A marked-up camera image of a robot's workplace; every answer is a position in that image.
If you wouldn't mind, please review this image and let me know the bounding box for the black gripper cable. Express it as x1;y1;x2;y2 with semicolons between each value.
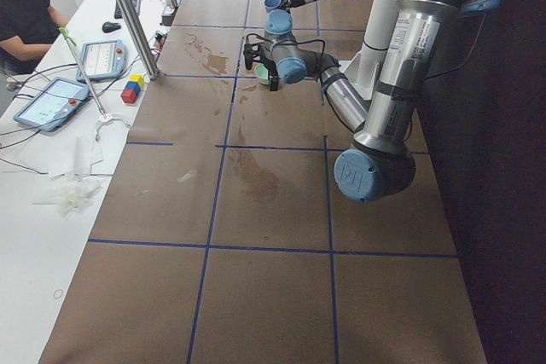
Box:
246;32;326;58

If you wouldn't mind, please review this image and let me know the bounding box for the far teach pendant tablet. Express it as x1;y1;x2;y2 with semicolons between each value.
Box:
80;39;126;81

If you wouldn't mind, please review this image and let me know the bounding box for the teach pendant tablet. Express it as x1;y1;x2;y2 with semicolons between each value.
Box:
80;39;126;81
13;78;90;132

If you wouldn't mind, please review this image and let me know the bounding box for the black computer mouse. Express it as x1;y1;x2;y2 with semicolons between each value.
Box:
102;21;121;33

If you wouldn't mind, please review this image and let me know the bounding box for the mint green bowl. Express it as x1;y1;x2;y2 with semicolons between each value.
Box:
254;63;270;85

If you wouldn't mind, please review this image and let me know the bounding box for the steel cylinder weight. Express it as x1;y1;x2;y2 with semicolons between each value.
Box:
165;0;180;9

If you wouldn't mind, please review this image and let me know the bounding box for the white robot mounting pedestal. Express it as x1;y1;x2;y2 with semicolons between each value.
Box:
340;0;398;100

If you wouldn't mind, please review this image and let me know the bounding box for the long metal reacher grabber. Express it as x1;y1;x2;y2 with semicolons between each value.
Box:
59;27;131;142

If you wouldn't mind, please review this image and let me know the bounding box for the aluminium frame post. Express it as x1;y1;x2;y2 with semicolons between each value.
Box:
116;0;160;80

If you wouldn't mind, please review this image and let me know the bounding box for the near teach pendant tablet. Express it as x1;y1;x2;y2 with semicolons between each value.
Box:
13;78;90;132

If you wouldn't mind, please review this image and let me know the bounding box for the seated man black shirt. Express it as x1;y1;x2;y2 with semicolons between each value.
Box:
1;0;68;75

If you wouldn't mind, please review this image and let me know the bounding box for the light blue plastic cup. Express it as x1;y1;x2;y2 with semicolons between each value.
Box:
264;0;283;14

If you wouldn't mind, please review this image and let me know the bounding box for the crumpled white tissue paper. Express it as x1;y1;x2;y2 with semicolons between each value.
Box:
32;136;103;218

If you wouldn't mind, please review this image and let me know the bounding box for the red blue yellow cube block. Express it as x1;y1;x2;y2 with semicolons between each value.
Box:
120;74;145;104

